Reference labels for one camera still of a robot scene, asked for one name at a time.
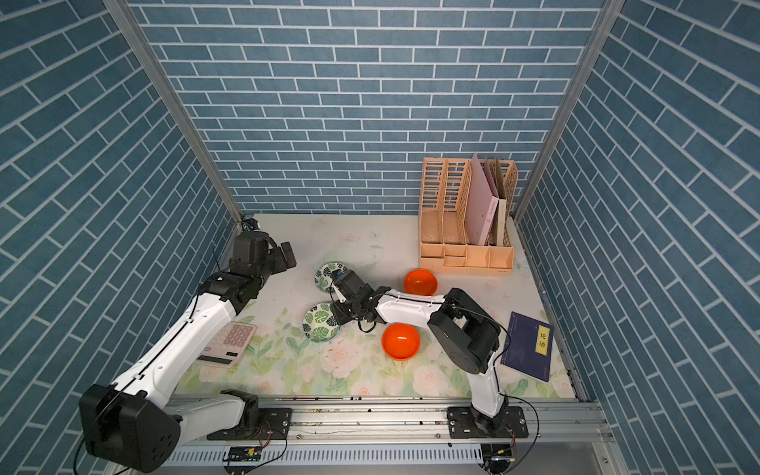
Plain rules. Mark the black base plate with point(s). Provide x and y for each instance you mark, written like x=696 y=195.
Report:
x=468 y=423
x=263 y=424

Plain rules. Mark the brown folder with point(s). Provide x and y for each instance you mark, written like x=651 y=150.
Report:
x=499 y=224

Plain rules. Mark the dark blue notebook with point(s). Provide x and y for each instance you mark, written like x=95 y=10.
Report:
x=530 y=347

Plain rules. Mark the green circuit board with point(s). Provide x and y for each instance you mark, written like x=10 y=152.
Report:
x=243 y=454

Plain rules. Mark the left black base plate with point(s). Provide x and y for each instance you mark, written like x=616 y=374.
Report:
x=263 y=424

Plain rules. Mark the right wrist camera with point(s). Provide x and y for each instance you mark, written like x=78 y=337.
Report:
x=337 y=275

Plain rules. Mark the pink calculator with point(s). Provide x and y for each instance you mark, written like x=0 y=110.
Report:
x=227 y=347

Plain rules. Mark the aluminium mounting rail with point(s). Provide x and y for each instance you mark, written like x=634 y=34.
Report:
x=368 y=421

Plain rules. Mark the green leaf bowl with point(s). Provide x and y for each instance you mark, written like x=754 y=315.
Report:
x=324 y=276
x=320 y=324

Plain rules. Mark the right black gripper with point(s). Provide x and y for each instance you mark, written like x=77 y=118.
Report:
x=338 y=310

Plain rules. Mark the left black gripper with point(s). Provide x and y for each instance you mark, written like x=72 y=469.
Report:
x=281 y=262

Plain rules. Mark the floral table mat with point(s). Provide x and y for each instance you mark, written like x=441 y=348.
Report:
x=280 y=360

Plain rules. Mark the orange bowl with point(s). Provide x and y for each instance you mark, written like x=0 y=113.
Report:
x=401 y=342
x=420 y=282

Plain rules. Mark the right base connector box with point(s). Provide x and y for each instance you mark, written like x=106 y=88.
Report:
x=497 y=457

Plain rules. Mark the pink folder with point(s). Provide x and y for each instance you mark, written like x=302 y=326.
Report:
x=482 y=204

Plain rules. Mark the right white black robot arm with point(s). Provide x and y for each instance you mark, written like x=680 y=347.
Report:
x=471 y=339

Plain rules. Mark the white perforated cable duct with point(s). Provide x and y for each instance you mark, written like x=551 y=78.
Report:
x=303 y=455

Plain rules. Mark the peach desk file organizer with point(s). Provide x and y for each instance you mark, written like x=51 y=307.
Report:
x=444 y=246

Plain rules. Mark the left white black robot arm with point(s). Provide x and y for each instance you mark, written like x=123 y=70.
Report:
x=133 y=421

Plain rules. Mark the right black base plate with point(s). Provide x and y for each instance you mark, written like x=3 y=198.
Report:
x=468 y=423

